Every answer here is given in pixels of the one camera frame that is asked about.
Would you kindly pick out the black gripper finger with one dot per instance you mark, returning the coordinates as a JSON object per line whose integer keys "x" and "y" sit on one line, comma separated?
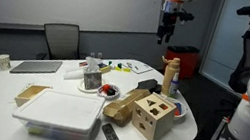
{"x": 161, "y": 35}
{"x": 169, "y": 33}

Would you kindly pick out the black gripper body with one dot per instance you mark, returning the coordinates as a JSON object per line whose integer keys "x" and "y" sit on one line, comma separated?
{"x": 168, "y": 19}

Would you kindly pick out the tan bottle with loop cap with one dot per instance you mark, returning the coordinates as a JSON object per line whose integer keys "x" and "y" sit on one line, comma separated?
{"x": 170, "y": 77}

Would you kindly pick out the small purple spray bottle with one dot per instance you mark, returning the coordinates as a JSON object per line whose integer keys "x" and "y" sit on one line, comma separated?
{"x": 174, "y": 86}

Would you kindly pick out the small clear bottle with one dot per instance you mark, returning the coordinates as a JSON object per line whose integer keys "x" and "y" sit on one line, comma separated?
{"x": 92, "y": 55}
{"x": 100, "y": 56}

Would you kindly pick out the red bin with black lid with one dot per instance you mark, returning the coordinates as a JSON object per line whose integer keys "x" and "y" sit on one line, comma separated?
{"x": 182, "y": 60}

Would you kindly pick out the small white drawing board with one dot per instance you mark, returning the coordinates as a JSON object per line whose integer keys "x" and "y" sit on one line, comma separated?
{"x": 142, "y": 69}

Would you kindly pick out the grey marker piece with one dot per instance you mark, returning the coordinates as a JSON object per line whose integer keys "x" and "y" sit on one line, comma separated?
{"x": 136, "y": 67}
{"x": 129, "y": 65}

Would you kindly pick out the yellow toy block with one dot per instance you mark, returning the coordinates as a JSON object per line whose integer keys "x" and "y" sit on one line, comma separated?
{"x": 117, "y": 69}
{"x": 126, "y": 70}

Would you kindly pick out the green toy block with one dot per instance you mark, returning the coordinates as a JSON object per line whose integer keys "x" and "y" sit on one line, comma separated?
{"x": 119, "y": 65}

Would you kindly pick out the blue toy block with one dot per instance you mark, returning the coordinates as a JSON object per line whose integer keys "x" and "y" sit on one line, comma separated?
{"x": 178, "y": 106}

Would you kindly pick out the black toy piece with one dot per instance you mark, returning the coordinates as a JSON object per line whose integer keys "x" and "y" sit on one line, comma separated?
{"x": 111, "y": 91}

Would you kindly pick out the red round toy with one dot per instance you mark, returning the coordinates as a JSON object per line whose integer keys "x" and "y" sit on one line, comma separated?
{"x": 105, "y": 88}

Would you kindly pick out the red toy block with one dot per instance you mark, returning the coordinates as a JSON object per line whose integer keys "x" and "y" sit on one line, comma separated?
{"x": 177, "y": 112}

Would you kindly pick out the white bowl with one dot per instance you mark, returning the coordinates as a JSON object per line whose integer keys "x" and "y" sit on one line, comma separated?
{"x": 181, "y": 114}

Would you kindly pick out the wooden shape sorter cube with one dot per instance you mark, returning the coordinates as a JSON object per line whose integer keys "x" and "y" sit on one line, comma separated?
{"x": 152, "y": 118}

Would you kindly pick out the brown cardboard box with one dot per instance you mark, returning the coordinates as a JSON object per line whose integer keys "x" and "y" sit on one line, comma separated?
{"x": 122, "y": 110}

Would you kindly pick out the plain white plate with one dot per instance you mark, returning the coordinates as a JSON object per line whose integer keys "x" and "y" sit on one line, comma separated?
{"x": 82, "y": 87}

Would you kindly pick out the white paper roll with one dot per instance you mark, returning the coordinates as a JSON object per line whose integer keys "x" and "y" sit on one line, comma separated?
{"x": 73, "y": 73}

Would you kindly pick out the grey mesh office chair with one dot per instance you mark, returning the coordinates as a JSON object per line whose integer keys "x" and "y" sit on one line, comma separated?
{"x": 62, "y": 41}

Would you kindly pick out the black remote with buttons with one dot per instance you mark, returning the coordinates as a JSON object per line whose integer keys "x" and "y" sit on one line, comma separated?
{"x": 111, "y": 137}

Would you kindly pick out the clear bin with white lid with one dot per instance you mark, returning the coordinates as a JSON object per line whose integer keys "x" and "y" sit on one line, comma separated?
{"x": 61, "y": 110}

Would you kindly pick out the grey closed laptop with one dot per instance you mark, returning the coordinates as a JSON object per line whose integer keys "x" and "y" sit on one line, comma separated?
{"x": 36, "y": 66}

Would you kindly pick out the white paper cup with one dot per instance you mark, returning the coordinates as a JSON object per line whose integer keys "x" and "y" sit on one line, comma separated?
{"x": 3, "y": 61}

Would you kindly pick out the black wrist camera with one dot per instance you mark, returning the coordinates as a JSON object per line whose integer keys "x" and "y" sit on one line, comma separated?
{"x": 186, "y": 17}

